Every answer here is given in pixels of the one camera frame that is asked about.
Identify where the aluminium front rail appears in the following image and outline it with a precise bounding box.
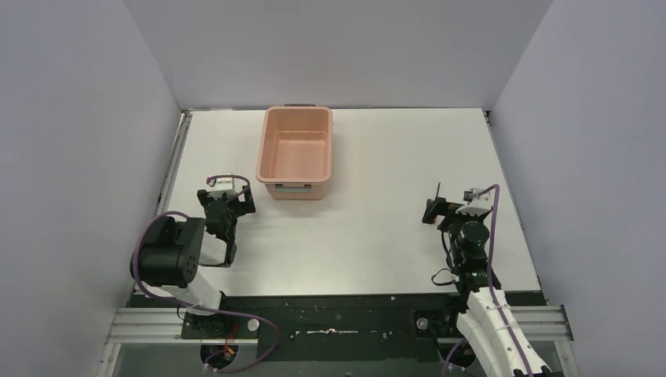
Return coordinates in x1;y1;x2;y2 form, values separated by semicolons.
105;306;574;345

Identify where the purple cable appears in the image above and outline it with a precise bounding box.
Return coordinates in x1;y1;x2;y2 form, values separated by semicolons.
131;174;281;375
441;184;534;377

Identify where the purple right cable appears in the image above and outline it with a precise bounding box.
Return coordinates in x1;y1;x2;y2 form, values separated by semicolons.
441;184;534;377

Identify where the aluminium rail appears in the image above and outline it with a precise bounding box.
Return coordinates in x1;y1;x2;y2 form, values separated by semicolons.
156;110;192;214
105;306;574;345

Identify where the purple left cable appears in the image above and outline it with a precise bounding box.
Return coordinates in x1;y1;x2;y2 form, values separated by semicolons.
131;174;281;375

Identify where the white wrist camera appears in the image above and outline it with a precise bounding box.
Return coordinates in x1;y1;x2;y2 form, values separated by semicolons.
206;174;236;199
456;188;494;217

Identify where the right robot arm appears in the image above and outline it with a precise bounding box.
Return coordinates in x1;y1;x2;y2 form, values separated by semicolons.
422;195;557;376

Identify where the pink plastic bin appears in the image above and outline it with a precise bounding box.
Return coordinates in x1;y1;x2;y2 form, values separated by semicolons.
256;105;333;200

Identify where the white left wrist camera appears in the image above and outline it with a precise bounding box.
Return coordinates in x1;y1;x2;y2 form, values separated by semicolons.
206;174;236;199

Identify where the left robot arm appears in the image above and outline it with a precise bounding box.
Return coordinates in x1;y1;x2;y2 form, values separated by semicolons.
132;185;256;339

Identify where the aluminium left side rail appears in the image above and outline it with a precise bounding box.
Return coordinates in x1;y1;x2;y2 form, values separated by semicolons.
156;110;192;214

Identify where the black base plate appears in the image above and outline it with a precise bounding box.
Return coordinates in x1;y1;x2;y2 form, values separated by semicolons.
127;291;547;364

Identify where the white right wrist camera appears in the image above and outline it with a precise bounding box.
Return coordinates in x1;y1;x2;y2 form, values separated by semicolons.
456;188;494;217

